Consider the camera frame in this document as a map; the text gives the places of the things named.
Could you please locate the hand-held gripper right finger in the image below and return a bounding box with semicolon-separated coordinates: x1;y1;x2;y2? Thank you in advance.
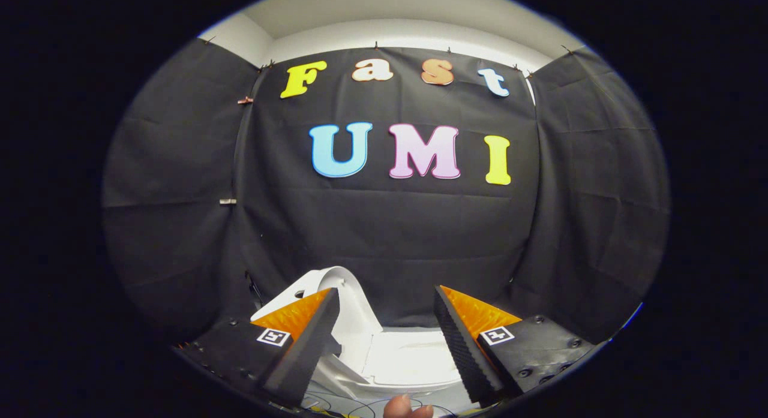
433;285;601;407

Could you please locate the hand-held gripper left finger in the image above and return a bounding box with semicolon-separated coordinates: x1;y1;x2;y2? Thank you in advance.
177;287;341;408

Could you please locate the white toilet tank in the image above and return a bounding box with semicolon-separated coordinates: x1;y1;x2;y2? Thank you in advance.
250;270;329;323

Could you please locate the black backdrop cloth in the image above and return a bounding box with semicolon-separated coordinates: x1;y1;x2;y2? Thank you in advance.
102;37;671;347

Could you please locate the black cable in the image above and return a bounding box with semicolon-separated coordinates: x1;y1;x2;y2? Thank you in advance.
300;391;457;418

